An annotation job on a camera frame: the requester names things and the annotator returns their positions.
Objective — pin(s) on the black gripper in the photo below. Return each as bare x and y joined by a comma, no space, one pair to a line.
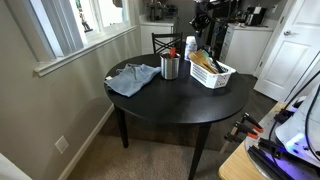
200,22

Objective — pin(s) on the black spatula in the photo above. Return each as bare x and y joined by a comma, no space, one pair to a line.
218,66

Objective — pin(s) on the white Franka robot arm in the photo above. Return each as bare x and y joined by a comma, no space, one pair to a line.
296,133

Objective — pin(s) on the teal utensil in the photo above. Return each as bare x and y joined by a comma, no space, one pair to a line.
206,53

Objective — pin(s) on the red silicone spatula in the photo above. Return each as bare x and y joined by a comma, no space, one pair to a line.
172,52

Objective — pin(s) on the silver metal utensil holder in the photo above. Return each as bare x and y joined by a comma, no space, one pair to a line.
170,69

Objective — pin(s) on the white plastic slotted basket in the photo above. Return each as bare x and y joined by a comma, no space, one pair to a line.
211,80

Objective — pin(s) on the white wipes canister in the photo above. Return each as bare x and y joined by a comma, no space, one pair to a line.
190,45

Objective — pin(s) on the wooden flat turner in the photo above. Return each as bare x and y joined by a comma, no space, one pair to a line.
202,57

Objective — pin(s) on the wooden spoon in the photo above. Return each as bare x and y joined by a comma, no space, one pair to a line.
196,60

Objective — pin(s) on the black cross-back chair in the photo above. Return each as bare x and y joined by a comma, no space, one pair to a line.
166,41

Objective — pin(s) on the dark countertop appliance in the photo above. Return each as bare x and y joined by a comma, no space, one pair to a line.
155,11

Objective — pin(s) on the white drawer cabinet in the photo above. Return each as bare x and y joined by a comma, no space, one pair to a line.
246,50

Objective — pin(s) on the black coffee maker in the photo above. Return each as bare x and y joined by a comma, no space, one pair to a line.
255,16

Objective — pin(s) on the round black wooden table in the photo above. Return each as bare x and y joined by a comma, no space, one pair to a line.
180,100

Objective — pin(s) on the silver door knob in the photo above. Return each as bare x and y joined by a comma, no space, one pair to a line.
287,32

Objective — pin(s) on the blue cloth towel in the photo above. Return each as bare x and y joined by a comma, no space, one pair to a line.
133,80

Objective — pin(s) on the white panel door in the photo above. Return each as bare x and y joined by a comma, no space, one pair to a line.
290,60

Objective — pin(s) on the black orange bar clamp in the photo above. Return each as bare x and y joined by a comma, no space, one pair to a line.
252,121
243,129

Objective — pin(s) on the small figurine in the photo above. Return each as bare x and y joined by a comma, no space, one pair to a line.
85,21

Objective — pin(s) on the white framed window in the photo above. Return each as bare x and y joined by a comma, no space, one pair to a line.
66,43

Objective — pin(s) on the grey metal mounting plate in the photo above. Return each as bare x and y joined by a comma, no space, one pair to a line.
260,156

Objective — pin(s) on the light wooden robot table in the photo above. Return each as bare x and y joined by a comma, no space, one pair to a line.
236,166

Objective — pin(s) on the black extrusion rail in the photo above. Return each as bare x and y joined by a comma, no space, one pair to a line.
266,163

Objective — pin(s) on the white wall outlet plate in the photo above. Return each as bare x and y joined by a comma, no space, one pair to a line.
62,144

